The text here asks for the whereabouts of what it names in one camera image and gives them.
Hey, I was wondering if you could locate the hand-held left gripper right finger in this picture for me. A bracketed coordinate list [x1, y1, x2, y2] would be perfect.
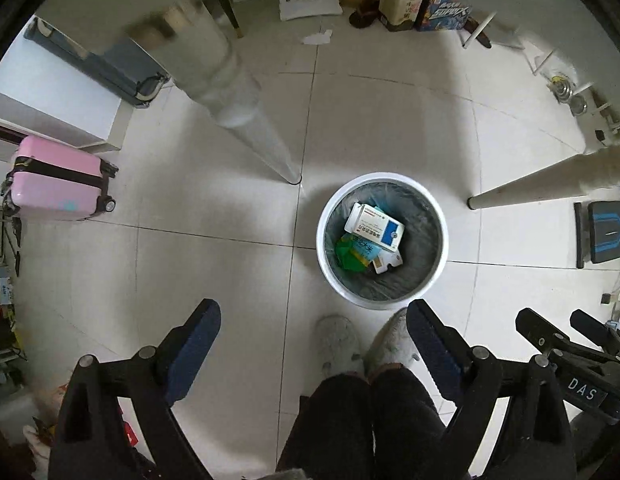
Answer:
[406, 299, 576, 480]

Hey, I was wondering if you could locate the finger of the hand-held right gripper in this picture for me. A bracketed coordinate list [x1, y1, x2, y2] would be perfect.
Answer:
[515, 308, 613, 378]
[569, 309, 620, 361]

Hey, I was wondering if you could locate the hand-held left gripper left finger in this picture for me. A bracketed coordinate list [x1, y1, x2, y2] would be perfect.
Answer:
[48, 298, 222, 480]

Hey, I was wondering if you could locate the white round trash can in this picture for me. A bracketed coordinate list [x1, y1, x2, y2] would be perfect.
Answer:
[316, 172, 449, 309]

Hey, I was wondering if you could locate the person's right grey slipper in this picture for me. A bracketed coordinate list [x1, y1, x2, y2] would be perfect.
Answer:
[364, 307, 421, 380]

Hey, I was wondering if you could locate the person's grey slipper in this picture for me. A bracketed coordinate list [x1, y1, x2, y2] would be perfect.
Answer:
[314, 314, 365, 377]
[364, 307, 421, 380]

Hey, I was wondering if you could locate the person's right leg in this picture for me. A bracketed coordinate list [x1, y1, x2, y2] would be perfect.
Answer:
[369, 366, 449, 480]

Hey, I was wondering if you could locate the person's leg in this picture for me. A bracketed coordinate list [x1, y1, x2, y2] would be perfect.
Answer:
[276, 371, 377, 480]
[369, 366, 449, 480]

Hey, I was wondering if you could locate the blue black flat device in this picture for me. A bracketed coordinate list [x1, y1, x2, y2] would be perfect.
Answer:
[573, 199, 620, 269]

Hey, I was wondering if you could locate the person's left grey slipper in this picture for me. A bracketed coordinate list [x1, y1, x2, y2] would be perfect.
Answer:
[314, 314, 365, 377]

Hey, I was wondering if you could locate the green and yellow carton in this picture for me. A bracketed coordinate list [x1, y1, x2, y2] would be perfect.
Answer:
[336, 232, 405, 275]

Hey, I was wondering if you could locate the person's left leg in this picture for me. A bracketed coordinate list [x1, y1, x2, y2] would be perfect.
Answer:
[276, 371, 377, 480]

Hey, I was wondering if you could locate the beige tapered table leg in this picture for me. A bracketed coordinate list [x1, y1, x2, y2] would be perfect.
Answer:
[466, 146, 620, 211]

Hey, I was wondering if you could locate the white and blue carton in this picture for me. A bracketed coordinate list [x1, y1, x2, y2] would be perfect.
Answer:
[344, 202, 406, 252]

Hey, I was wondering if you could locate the red and white bag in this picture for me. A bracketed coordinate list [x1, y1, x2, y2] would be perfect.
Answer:
[21, 384, 157, 480]

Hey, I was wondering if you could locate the cluttered shelf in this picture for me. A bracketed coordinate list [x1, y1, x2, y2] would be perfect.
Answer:
[0, 200, 30, 393]

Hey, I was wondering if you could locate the pink suitcase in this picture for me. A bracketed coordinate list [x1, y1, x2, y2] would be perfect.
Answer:
[1, 134, 120, 223]

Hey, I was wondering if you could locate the clear tapered table leg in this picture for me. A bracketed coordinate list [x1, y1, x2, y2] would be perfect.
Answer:
[104, 2, 304, 185]

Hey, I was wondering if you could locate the white rack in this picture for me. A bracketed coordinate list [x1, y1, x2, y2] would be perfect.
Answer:
[462, 9, 561, 77]

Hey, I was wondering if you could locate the white cabinet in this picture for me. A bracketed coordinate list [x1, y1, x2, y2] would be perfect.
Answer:
[0, 15, 137, 154]

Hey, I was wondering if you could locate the dark brown shoe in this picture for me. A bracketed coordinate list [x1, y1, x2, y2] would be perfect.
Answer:
[465, 16, 492, 50]

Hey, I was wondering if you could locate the blue printed box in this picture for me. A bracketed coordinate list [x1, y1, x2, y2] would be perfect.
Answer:
[414, 0, 474, 32]

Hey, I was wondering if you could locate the wooden chair leg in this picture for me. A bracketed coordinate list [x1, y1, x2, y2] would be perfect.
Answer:
[217, 0, 246, 40]

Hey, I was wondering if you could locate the white cardboard box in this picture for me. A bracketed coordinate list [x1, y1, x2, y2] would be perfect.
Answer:
[378, 0, 426, 33]

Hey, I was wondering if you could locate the grey blue folded frame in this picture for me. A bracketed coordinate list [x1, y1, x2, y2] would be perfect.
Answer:
[23, 15, 170, 108]

